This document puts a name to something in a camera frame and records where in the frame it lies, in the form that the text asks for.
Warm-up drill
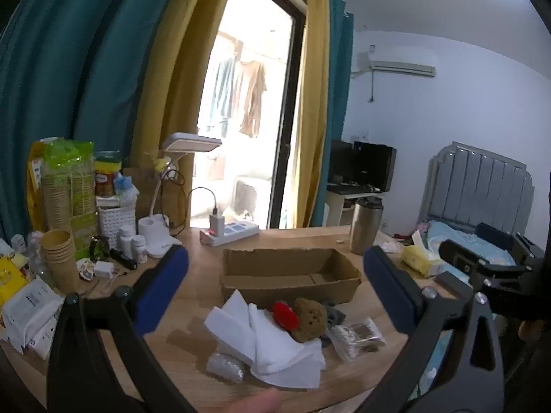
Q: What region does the light blue bedding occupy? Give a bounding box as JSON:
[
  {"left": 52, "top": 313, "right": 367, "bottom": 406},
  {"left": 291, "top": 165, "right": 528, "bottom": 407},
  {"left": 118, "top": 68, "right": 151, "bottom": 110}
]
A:
[{"left": 415, "top": 219, "right": 517, "bottom": 277}]

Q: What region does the white computer desk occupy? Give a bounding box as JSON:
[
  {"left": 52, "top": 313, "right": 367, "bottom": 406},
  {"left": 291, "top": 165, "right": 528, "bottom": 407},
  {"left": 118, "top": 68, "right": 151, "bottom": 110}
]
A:
[{"left": 324, "top": 183, "right": 385, "bottom": 227}]

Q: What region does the jar with yellow lid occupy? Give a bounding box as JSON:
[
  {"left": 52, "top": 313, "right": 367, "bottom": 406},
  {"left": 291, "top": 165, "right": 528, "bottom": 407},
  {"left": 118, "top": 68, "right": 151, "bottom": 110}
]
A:
[{"left": 94, "top": 151, "right": 122, "bottom": 199}]

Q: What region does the outdoor air conditioner unit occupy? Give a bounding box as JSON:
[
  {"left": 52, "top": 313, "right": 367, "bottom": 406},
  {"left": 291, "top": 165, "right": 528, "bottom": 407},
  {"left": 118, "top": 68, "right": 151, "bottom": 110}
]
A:
[{"left": 232, "top": 178, "right": 272, "bottom": 221}]

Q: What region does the dark door frame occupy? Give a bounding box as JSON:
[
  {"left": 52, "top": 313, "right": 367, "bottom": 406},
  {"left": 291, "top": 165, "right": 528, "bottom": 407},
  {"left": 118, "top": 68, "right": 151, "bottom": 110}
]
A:
[{"left": 240, "top": 0, "right": 308, "bottom": 230}]

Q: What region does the hanging brown shirt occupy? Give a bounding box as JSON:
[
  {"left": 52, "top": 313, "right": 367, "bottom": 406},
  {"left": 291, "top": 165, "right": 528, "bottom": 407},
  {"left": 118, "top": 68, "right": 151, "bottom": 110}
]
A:
[{"left": 238, "top": 59, "right": 268, "bottom": 138}]

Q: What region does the person's left hand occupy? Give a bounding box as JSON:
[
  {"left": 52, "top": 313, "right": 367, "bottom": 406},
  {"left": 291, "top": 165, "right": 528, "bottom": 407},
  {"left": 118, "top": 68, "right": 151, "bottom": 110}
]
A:
[{"left": 227, "top": 389, "right": 283, "bottom": 413}]

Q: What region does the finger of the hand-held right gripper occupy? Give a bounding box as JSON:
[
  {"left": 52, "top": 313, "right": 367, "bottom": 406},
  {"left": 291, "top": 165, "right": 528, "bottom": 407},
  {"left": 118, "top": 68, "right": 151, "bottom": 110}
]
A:
[
  {"left": 476, "top": 223, "right": 525, "bottom": 248},
  {"left": 439, "top": 240, "right": 489, "bottom": 277}
]

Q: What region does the narrow yellow curtain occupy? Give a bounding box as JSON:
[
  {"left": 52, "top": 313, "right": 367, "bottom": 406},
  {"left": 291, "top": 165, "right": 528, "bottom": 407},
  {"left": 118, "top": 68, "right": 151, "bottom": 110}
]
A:
[{"left": 295, "top": 0, "right": 333, "bottom": 230}]

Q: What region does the stack of loose paper cups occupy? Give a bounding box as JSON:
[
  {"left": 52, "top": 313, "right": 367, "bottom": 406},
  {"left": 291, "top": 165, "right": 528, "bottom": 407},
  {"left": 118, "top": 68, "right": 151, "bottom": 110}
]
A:
[{"left": 40, "top": 229, "right": 81, "bottom": 294}]

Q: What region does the green package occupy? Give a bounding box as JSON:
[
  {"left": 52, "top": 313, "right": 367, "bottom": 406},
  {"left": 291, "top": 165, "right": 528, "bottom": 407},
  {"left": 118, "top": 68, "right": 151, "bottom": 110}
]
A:
[{"left": 41, "top": 138, "right": 98, "bottom": 251}]

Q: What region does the clear plastic bottle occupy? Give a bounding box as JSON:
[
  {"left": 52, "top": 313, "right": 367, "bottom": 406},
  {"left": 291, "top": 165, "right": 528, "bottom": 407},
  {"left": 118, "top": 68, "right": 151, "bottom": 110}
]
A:
[{"left": 26, "top": 231, "right": 48, "bottom": 277}]

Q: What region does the red tape roll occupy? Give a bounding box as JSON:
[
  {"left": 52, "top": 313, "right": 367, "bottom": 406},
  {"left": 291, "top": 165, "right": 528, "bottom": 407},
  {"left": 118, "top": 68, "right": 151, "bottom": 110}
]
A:
[{"left": 272, "top": 302, "right": 300, "bottom": 331}]

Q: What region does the white desk lamp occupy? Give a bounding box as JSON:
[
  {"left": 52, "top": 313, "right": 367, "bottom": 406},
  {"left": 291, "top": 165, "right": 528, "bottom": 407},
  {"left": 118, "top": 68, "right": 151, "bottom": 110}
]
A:
[{"left": 138, "top": 133, "right": 223, "bottom": 260}]

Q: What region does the grey padded headboard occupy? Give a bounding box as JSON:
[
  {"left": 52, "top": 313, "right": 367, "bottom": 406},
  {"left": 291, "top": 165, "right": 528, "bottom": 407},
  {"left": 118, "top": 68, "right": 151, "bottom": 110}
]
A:
[{"left": 426, "top": 141, "right": 535, "bottom": 242}]

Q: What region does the black flashlight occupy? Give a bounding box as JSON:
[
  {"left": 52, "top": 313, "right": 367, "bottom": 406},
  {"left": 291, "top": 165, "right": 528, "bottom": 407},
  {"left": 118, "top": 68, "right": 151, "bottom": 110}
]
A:
[{"left": 109, "top": 247, "right": 138, "bottom": 271}]

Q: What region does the clear bubble wrap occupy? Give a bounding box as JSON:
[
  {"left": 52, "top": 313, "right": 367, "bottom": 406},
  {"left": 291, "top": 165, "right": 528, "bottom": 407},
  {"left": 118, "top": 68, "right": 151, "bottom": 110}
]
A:
[{"left": 206, "top": 352, "right": 246, "bottom": 384}]

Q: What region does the person's right hand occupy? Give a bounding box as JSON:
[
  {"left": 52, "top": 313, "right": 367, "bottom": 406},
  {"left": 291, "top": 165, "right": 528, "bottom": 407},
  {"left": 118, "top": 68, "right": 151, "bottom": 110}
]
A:
[{"left": 518, "top": 320, "right": 540, "bottom": 343}]

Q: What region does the steel tumbler with black lid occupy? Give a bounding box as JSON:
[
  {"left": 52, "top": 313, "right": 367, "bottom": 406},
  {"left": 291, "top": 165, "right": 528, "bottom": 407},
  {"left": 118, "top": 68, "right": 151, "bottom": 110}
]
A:
[{"left": 350, "top": 197, "right": 384, "bottom": 255}]

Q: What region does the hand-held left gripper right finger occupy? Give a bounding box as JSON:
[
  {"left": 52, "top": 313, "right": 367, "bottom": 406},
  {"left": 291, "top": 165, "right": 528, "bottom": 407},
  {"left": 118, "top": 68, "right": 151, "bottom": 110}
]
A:
[{"left": 363, "top": 245, "right": 505, "bottom": 413}]

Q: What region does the white tissue paper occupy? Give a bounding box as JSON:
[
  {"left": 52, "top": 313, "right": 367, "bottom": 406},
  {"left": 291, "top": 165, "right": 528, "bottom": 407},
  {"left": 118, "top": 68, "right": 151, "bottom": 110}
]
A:
[{"left": 204, "top": 289, "right": 327, "bottom": 390}]

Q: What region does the black computer monitor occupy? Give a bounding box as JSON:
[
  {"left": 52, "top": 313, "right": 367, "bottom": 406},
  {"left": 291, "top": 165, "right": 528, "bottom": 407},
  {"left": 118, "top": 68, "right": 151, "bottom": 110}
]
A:
[{"left": 353, "top": 141, "right": 397, "bottom": 192}]

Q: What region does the yellow snack bag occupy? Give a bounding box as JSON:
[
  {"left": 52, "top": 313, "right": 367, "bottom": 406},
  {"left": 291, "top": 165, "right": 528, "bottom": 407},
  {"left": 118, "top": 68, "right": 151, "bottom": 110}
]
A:
[{"left": 0, "top": 254, "right": 29, "bottom": 307}]

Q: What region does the black keyboard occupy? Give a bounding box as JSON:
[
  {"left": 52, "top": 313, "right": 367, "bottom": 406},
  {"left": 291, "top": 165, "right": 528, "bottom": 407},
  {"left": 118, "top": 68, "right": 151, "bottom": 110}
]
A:
[{"left": 329, "top": 184, "right": 376, "bottom": 194}]

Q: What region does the white wall air conditioner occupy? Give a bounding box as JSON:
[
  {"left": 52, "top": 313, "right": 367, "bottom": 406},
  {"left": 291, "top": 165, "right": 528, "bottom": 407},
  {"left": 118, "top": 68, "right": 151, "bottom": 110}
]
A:
[{"left": 368, "top": 45, "right": 437, "bottom": 79}]

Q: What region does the shallow cardboard box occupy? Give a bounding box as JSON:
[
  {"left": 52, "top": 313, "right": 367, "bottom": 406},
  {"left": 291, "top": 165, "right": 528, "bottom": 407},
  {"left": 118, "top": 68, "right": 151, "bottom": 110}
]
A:
[{"left": 220, "top": 247, "right": 363, "bottom": 306}]

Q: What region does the yellow tissue pack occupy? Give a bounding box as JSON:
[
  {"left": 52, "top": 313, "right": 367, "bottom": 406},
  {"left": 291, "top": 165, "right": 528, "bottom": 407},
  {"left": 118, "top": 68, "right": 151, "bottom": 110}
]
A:
[{"left": 400, "top": 230, "right": 449, "bottom": 278}]

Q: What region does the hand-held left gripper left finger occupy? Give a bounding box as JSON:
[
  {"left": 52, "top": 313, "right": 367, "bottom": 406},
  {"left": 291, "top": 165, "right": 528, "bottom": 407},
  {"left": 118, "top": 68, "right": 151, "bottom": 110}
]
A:
[{"left": 46, "top": 245, "right": 190, "bottom": 413}]

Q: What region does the wide yellow curtain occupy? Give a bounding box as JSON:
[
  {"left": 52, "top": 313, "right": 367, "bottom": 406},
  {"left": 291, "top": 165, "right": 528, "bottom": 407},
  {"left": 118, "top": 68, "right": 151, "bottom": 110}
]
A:
[{"left": 129, "top": 0, "right": 242, "bottom": 230}]

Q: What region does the clear bag of cotton swabs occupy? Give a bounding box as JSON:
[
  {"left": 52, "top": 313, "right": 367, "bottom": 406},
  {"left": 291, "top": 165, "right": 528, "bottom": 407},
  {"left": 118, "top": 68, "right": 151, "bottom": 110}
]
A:
[{"left": 329, "top": 317, "right": 386, "bottom": 362}]

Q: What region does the sleeve of paper cups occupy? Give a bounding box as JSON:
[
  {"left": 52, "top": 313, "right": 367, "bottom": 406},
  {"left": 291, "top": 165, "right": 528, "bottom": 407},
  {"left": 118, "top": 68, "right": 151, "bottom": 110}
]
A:
[{"left": 41, "top": 172, "right": 74, "bottom": 234}]

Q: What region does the grey dotted glove pair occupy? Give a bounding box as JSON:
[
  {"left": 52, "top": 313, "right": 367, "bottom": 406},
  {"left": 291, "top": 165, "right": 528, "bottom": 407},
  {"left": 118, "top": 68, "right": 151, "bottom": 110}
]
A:
[{"left": 321, "top": 303, "right": 347, "bottom": 347}]

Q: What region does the white wet wipes pack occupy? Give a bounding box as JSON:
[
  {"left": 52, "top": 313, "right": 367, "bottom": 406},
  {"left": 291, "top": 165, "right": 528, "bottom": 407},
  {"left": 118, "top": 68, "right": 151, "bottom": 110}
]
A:
[{"left": 2, "top": 277, "right": 66, "bottom": 360}]

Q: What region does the white power strip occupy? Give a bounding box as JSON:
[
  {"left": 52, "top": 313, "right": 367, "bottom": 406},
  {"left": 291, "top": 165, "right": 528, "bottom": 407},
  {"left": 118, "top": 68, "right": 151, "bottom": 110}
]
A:
[{"left": 199, "top": 220, "right": 261, "bottom": 247}]

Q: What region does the black charger cable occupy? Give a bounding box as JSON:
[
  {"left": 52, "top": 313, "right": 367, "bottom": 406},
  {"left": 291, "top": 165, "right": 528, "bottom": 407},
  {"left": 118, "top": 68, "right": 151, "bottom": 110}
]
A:
[{"left": 169, "top": 187, "right": 218, "bottom": 230}]

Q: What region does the narrow teal curtain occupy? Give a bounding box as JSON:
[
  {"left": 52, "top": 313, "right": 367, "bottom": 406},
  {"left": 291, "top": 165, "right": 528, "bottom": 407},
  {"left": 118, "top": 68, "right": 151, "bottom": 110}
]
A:
[{"left": 311, "top": 0, "right": 356, "bottom": 227}]

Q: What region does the white pill bottle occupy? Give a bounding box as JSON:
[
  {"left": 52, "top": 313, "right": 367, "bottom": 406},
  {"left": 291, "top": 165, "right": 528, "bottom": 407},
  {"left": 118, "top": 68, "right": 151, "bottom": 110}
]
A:
[
  {"left": 131, "top": 235, "right": 149, "bottom": 264},
  {"left": 119, "top": 225, "right": 135, "bottom": 260}
]

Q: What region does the hanging teal shirt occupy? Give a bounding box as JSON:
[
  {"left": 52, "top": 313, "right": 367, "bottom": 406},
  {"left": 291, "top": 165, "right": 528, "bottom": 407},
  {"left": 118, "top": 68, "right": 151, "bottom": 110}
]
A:
[{"left": 209, "top": 57, "right": 238, "bottom": 132}]

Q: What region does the white perforated basket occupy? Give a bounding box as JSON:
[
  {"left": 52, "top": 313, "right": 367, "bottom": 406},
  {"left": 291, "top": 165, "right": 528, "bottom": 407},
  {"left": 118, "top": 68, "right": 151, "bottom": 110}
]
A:
[{"left": 98, "top": 204, "right": 138, "bottom": 251}]

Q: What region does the air conditioner cable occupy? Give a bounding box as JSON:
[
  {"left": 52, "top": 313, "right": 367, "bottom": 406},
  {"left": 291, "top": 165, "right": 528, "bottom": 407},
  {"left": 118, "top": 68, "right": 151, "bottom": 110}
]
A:
[{"left": 351, "top": 66, "right": 376, "bottom": 105}]

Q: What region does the large teal curtain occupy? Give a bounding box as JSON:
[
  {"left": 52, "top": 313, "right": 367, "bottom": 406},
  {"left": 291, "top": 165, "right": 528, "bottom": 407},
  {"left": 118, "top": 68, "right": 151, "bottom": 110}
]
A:
[{"left": 0, "top": 0, "right": 190, "bottom": 242}]

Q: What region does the blue and white plastic bag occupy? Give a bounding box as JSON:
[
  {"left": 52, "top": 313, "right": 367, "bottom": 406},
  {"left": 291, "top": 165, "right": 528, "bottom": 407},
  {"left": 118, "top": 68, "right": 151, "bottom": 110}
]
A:
[{"left": 114, "top": 172, "right": 141, "bottom": 207}]

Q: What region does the brown teddy bear toy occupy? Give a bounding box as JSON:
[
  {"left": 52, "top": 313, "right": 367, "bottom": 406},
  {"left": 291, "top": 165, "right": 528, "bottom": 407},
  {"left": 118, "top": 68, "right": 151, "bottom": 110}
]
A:
[{"left": 289, "top": 297, "right": 328, "bottom": 343}]

